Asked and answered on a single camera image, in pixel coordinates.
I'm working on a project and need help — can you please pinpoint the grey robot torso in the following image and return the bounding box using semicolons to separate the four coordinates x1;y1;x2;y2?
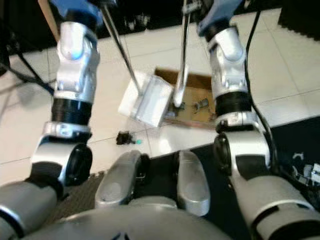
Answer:
25;210;251;240

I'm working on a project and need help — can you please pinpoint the black floor cable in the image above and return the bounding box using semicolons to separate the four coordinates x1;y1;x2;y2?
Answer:
0;42;56;96

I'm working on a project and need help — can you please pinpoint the silver robot right leg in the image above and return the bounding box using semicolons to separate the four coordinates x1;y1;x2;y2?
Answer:
175;150;211;217

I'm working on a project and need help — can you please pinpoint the brown cardboard box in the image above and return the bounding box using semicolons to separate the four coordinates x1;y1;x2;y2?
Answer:
152;67;221;130

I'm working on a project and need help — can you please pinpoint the silver broom pole white grip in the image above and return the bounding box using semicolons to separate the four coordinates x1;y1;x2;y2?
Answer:
172;0;196;108

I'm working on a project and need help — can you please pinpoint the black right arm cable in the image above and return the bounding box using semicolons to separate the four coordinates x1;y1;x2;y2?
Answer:
244;5;281;166

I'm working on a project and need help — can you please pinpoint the grey metal part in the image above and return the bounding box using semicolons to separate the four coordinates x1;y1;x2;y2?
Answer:
194;99;211;112

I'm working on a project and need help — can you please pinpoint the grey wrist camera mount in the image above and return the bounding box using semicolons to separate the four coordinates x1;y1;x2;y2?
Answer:
197;0;246;36
50;0;103;28

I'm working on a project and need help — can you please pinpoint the small black plastic lump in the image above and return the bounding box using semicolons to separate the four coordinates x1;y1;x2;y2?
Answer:
116;131;135;146

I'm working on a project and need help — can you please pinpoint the silver robot leg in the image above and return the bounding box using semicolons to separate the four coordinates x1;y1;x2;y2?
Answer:
175;150;211;217
95;150;143;211

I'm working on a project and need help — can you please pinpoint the silver robot left leg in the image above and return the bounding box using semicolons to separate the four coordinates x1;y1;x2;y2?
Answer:
95;150;143;211

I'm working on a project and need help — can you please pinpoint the light wooden stick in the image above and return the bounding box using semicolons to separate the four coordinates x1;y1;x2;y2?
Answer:
39;0;61;43

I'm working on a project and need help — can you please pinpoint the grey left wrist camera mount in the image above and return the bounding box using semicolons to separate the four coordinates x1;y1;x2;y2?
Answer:
50;0;103;28

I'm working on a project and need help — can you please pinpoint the white long-handled dustpan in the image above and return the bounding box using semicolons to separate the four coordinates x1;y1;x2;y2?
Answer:
102;5;176;128

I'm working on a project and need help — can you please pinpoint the black ribbed foam panel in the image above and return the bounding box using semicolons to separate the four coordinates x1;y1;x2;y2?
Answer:
277;0;320;41

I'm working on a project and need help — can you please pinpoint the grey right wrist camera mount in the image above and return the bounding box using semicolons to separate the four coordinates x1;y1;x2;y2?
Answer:
197;0;246;36

